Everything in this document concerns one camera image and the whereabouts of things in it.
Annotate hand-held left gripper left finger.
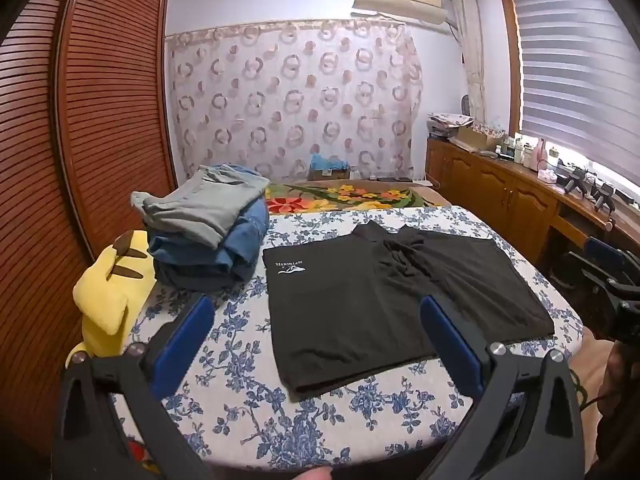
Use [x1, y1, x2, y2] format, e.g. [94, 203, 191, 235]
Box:
[52, 294, 216, 480]

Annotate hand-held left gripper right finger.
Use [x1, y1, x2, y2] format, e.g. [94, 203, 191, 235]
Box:
[417, 295, 586, 480]

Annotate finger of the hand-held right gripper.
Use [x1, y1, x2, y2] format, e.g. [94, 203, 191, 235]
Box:
[549, 251, 626, 311]
[585, 237, 640, 286]

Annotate black pants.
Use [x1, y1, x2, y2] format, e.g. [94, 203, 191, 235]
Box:
[262, 220, 556, 403]

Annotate person's right forearm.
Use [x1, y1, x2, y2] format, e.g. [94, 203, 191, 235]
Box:
[595, 345, 640, 480]

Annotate grey folded pants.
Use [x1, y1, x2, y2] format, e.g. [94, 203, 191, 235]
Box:
[131, 165, 271, 250]

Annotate black tripod stand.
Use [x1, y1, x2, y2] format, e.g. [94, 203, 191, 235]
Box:
[591, 184, 617, 212]
[556, 166, 589, 194]

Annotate blue floral bed sheet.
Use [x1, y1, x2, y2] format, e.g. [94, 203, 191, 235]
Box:
[107, 205, 586, 472]

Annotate dark blue folded jeans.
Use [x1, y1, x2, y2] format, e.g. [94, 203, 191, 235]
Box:
[148, 232, 261, 293]

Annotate yellow plush toy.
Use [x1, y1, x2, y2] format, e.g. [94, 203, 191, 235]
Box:
[72, 230, 157, 361]

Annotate wooden sideboard cabinet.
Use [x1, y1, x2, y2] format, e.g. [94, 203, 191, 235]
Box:
[425, 136, 640, 286]

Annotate row of small bottles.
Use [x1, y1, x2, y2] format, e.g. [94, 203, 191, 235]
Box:
[499, 132, 538, 166]

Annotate open cardboard box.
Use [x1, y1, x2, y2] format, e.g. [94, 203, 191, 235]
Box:
[456, 125, 507, 152]

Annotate striped window blind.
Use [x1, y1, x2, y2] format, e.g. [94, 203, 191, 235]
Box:
[514, 0, 640, 177]

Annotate colourful floral blanket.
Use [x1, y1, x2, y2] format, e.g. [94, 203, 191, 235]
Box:
[262, 180, 453, 216]

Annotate pile with floral cloth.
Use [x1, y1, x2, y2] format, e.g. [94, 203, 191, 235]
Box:
[426, 111, 474, 139]

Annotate cardboard box with blue cloth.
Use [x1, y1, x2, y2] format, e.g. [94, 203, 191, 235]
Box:
[306, 153, 352, 182]

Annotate beige window curtain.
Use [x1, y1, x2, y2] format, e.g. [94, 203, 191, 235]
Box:
[449, 0, 489, 129]

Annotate brown louvered wardrobe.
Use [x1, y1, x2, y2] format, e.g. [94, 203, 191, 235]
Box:
[0, 0, 179, 461]

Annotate circle patterned sheer curtain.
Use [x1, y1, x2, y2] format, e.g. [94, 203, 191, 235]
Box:
[165, 19, 426, 184]

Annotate wooden window frame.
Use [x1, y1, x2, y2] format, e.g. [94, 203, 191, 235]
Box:
[497, 0, 526, 137]

